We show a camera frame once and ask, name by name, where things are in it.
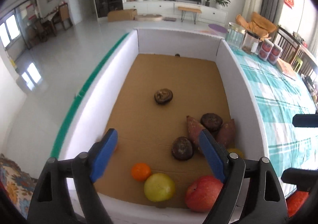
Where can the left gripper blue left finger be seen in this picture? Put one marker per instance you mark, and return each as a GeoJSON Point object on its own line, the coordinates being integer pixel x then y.
{"type": "Point", "coordinates": [51, 202]}

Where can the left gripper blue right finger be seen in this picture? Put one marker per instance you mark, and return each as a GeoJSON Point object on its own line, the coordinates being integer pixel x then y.
{"type": "Point", "coordinates": [264, 203]}

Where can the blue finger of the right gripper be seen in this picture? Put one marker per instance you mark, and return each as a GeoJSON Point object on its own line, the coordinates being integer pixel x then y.
{"type": "Point", "coordinates": [305, 180]}
{"type": "Point", "coordinates": [305, 120]}

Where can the large red apple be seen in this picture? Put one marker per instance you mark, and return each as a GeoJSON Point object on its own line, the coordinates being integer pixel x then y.
{"type": "Point", "coordinates": [203, 193]}

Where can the dark wrinkled fruit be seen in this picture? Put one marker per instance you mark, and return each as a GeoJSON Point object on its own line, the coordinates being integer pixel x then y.
{"type": "Point", "coordinates": [182, 149]}
{"type": "Point", "coordinates": [212, 122]}

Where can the small orange tangerine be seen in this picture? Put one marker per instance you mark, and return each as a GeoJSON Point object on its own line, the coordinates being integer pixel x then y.
{"type": "Point", "coordinates": [140, 172]}

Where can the long brown sweet potato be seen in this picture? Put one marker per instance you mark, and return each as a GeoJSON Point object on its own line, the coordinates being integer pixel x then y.
{"type": "Point", "coordinates": [194, 129]}

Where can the yellow green citrus fruit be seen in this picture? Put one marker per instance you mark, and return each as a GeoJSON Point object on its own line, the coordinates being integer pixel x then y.
{"type": "Point", "coordinates": [159, 187]}

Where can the dark small fruit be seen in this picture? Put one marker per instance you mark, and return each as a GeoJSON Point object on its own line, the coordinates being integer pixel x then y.
{"type": "Point", "coordinates": [163, 96]}

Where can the teal plaid tablecloth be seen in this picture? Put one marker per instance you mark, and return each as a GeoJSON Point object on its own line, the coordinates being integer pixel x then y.
{"type": "Point", "coordinates": [279, 98]}

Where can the orange book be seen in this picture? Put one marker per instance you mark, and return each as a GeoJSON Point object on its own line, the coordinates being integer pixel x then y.
{"type": "Point", "coordinates": [286, 69]}

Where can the wooden chair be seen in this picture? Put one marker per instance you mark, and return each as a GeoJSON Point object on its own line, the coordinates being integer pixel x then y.
{"type": "Point", "coordinates": [294, 52]}

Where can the red food can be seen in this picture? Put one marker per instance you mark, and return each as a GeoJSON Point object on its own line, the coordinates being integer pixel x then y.
{"type": "Point", "coordinates": [265, 49]}
{"type": "Point", "coordinates": [274, 54]}

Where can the clear jar black lid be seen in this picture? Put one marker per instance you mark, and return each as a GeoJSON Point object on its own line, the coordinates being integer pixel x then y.
{"type": "Point", "coordinates": [250, 42]}

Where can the clear jar gold lid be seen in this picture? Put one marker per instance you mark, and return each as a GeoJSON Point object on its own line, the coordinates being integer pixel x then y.
{"type": "Point", "coordinates": [235, 35]}

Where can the white tv cabinet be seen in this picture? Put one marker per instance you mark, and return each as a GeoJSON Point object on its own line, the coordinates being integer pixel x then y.
{"type": "Point", "coordinates": [172, 9]}

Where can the green potted plant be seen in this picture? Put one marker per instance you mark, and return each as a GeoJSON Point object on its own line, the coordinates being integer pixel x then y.
{"type": "Point", "coordinates": [220, 4]}

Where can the wooden bench stool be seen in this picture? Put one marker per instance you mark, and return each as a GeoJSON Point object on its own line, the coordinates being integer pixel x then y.
{"type": "Point", "coordinates": [193, 11]}

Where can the cardboard box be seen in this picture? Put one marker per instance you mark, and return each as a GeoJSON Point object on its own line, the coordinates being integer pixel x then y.
{"type": "Point", "coordinates": [122, 15]}

